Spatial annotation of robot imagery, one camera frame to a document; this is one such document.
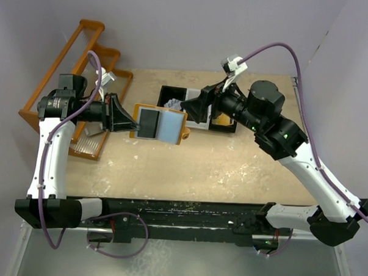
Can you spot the yellow leather card holder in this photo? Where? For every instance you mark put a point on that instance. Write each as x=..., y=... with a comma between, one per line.
x=171, y=127

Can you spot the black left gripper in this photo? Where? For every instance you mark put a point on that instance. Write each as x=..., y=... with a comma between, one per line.
x=115, y=117

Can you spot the white cards in box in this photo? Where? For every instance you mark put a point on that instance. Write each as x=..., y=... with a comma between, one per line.
x=173, y=104

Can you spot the orange wooden tiered rack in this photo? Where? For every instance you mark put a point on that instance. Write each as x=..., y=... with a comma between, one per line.
x=91, y=94

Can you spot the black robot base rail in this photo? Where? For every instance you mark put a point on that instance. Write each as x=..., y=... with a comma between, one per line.
x=240, y=224

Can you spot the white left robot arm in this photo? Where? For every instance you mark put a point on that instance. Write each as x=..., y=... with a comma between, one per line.
x=46, y=202

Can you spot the black credit card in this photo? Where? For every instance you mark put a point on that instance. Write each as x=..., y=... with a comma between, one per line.
x=148, y=122

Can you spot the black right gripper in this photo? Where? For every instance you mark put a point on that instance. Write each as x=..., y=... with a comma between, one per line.
x=197, y=106

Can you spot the grey cardboard envelope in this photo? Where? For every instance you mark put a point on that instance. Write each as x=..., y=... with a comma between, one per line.
x=93, y=129

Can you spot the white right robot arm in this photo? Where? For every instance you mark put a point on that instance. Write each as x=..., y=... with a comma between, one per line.
x=335, y=218

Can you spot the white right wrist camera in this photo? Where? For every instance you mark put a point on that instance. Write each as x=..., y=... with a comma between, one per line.
x=233, y=67

